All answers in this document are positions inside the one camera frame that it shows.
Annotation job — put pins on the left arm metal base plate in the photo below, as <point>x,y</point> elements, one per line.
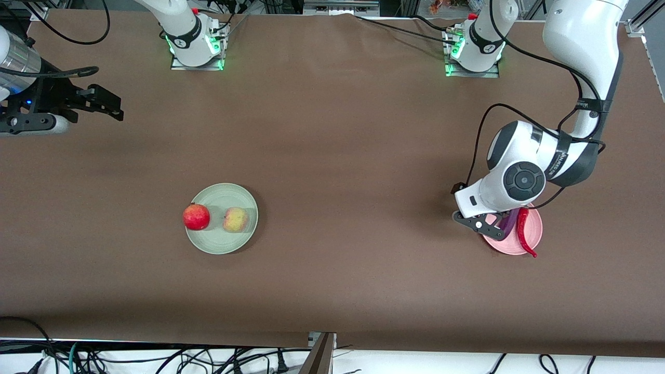
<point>467,74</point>

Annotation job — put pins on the red chili pepper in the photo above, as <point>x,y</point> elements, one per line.
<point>522,223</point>

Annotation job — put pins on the purple eggplant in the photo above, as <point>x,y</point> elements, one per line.
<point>511,218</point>

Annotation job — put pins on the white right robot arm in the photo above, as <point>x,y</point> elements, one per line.
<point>184,31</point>

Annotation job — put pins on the yellow pink peach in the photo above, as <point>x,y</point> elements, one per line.
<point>235,219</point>

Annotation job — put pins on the pink round plate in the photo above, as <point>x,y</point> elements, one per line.
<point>501,245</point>

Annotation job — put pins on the brown wooden post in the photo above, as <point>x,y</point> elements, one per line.
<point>319,361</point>

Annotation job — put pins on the brown table cover cloth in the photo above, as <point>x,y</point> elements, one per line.
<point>311,130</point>

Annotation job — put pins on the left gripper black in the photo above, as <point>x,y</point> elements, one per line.
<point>504,214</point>

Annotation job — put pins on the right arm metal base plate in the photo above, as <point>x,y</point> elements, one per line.
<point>179,66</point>

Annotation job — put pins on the light green round plate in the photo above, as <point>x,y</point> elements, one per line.
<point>218,241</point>

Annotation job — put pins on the aluminium frame profile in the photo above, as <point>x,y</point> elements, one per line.
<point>39,14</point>
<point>636,26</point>

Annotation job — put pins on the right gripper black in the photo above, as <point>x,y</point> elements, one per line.
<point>58,95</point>

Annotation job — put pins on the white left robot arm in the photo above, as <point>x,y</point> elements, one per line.
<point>582,36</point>

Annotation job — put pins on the red round fruit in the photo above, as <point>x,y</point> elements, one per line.
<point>196,217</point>

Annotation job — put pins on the black power plug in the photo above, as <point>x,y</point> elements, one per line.
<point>281,363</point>

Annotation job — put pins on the grey device box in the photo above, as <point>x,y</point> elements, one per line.
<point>337,8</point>

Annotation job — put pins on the orange toy pile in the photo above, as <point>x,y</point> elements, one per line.
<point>439,6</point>

